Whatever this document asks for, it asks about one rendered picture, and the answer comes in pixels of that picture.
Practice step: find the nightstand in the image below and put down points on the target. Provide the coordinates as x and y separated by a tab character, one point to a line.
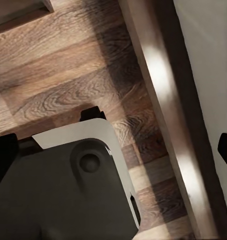
15	13

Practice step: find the bed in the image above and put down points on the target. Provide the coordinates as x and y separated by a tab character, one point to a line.
181	48

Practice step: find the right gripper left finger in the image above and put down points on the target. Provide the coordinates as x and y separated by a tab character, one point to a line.
9	148

